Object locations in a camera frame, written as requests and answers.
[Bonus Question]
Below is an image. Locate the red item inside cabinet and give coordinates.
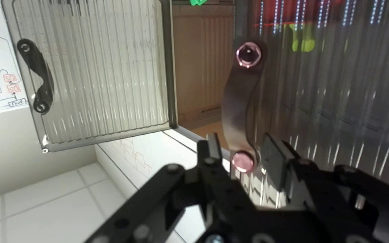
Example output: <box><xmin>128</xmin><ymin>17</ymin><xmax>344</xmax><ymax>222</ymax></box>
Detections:
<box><xmin>261</xmin><ymin>0</ymin><xmax>340</xmax><ymax>29</ymax></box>

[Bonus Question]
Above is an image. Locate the black curved door handle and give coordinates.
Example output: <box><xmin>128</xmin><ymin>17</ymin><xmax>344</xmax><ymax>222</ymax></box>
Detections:
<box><xmin>16</xmin><ymin>38</ymin><xmax>55</xmax><ymax>115</ymax></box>

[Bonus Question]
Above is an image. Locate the green item inside cabinet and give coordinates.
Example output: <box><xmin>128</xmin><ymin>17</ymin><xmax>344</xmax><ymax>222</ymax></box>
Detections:
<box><xmin>289</xmin><ymin>25</ymin><xmax>317</xmax><ymax>55</ymax></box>

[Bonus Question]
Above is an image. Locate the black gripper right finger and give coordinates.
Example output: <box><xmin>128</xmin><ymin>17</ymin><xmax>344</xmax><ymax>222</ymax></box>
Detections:
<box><xmin>258</xmin><ymin>133</ymin><xmax>389</xmax><ymax>243</ymax></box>

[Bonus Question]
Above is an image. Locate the white three-tier cabinet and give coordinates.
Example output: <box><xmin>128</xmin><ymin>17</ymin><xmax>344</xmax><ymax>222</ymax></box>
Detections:
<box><xmin>93</xmin><ymin>0</ymin><xmax>267</xmax><ymax>214</ymax></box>

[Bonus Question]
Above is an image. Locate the tinted door with black handle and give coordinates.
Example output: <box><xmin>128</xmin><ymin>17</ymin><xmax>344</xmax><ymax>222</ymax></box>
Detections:
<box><xmin>0</xmin><ymin>0</ymin><xmax>178</xmax><ymax>155</ymax></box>

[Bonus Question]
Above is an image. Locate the tinted door with metal handle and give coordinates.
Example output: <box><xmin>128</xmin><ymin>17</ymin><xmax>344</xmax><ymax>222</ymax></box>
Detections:
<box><xmin>220</xmin><ymin>0</ymin><xmax>389</xmax><ymax>209</ymax></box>

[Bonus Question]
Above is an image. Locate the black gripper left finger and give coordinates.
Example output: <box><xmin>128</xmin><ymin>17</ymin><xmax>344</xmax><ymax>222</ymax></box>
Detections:
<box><xmin>85</xmin><ymin>133</ymin><xmax>250</xmax><ymax>243</ymax></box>

